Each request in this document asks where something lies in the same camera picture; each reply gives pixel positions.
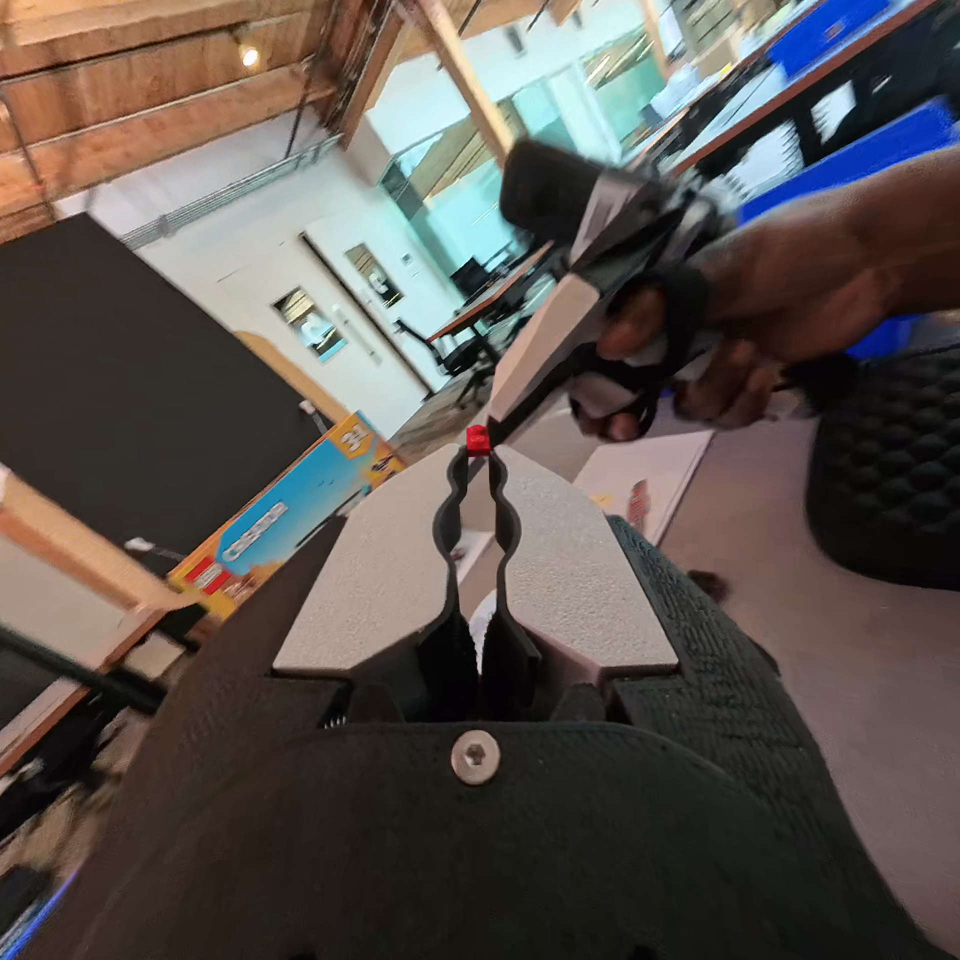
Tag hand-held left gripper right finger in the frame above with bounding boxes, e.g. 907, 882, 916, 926
480, 446, 681, 676

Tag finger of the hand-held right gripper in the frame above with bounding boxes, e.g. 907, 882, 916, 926
486, 271, 615, 446

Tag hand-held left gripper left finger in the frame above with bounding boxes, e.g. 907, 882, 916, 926
272, 442, 481, 680

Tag person's right forearm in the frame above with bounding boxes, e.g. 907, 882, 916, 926
861, 144, 960, 340

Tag colourful lego set box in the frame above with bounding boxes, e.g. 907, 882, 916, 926
168, 411, 406, 622

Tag blue plastic bin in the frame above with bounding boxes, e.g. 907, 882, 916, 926
738, 97, 960, 361
766, 0, 935, 76

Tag person's right hand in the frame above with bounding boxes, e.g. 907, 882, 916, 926
579, 186, 895, 444

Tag wooden office desk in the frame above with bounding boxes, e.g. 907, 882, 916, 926
427, 243, 560, 346

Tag black office chair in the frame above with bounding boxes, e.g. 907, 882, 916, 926
396, 318, 500, 410

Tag white door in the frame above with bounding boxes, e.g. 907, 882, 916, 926
300, 234, 436, 399

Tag long wooden workbench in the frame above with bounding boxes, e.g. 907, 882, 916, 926
622, 0, 946, 177

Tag large black panel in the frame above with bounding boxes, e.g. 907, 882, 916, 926
0, 212, 335, 582

